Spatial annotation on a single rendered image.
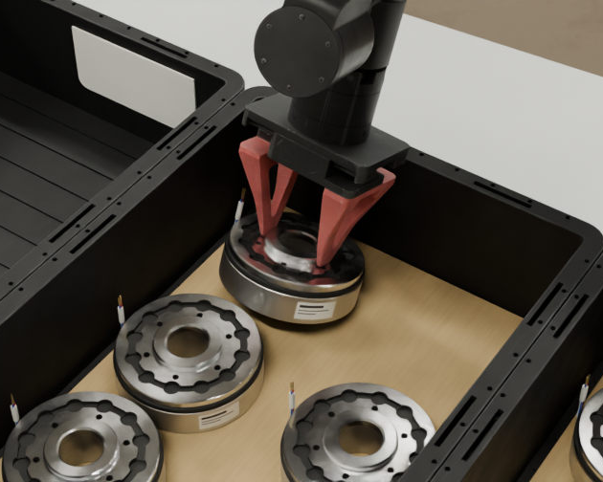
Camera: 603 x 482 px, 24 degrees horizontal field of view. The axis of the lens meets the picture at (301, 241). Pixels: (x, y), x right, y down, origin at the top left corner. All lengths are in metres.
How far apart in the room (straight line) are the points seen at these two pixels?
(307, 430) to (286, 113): 0.22
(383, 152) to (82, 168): 0.31
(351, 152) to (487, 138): 0.46
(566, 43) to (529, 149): 1.35
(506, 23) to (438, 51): 1.27
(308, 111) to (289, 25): 0.11
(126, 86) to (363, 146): 0.27
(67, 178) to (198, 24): 0.42
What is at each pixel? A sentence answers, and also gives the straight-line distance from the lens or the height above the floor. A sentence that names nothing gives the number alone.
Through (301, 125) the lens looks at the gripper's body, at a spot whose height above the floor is 0.98.
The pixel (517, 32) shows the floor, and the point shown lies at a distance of 2.73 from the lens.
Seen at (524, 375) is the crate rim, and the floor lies 0.93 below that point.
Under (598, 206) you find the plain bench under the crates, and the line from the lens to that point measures 1.33.
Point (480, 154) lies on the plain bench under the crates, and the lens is 1.36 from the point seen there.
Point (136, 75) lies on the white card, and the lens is 1.13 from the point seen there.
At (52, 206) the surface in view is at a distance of 1.13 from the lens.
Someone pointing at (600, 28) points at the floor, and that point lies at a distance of 2.77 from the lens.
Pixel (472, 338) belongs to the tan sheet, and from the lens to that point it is 1.02.
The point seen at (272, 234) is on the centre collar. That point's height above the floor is 0.88.
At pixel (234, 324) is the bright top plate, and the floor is 0.86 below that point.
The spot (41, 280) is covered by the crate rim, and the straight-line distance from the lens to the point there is 0.92.
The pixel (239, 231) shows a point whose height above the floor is 0.88.
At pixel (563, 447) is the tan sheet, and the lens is 0.96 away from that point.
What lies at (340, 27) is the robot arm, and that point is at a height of 1.09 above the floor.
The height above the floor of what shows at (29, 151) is 0.83.
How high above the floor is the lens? 1.59
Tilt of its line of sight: 44 degrees down
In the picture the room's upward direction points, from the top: straight up
